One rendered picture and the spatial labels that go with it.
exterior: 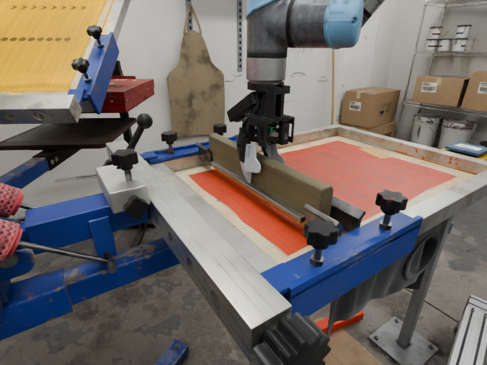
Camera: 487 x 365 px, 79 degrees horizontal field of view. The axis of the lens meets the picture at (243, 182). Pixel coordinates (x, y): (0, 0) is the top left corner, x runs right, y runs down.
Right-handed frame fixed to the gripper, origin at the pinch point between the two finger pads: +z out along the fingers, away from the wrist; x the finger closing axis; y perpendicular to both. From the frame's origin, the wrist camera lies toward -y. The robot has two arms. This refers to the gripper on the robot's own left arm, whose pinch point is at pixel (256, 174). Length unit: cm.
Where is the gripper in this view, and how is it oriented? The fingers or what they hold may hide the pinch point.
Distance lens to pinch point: 66.4
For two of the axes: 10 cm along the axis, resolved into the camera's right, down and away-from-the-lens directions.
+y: 5.5, 3.5, -7.6
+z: 0.0, 9.1, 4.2
